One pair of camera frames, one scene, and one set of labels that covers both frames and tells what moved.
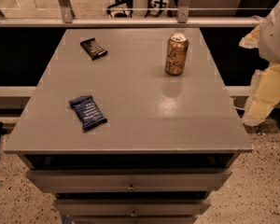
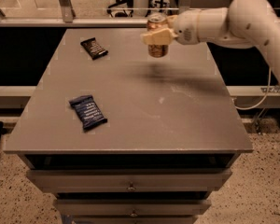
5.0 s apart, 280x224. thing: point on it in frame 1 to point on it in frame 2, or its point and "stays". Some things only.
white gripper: [275, 39] to [184, 28]
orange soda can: [176, 51] to [157, 22]
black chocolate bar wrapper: [93, 49] stays
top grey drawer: [95, 180] stays
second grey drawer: [133, 207] stays
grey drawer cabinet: [169, 143] stays
